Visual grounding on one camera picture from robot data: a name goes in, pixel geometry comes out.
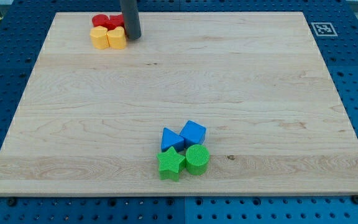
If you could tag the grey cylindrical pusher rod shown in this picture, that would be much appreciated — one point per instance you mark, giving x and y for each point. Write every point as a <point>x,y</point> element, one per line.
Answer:
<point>130,14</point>

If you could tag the green star block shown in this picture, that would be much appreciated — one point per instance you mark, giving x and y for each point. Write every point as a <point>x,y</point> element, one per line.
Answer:
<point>170,164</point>

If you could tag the red round block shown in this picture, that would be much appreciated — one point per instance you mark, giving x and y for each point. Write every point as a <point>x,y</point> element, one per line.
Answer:
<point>100,20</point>

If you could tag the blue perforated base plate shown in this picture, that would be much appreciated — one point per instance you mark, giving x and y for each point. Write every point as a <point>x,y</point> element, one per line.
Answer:
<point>23,30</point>

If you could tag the yellow heart block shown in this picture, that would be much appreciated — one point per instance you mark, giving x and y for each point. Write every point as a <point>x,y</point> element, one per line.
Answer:
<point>117,38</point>

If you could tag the light wooden board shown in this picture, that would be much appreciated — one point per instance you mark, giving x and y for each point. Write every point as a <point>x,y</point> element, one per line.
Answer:
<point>90,121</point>

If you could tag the yellow hexagon block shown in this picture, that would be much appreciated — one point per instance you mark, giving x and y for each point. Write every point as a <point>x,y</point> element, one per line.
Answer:
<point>98,36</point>

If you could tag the green cylinder block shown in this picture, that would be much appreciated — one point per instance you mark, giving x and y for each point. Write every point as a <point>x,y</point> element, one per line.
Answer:
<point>197,159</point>

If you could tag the blue cube block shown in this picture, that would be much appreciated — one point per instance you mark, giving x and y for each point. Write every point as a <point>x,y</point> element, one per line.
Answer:
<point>193,133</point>

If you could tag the red star block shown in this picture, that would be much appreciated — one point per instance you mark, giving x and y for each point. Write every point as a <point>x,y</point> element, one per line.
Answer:
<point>114,21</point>

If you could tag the blue triangle block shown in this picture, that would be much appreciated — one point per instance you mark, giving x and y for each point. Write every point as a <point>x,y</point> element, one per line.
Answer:
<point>172,139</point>

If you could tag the white fiducial marker tag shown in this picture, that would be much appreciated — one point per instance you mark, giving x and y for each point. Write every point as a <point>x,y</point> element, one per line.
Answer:
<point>324,29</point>

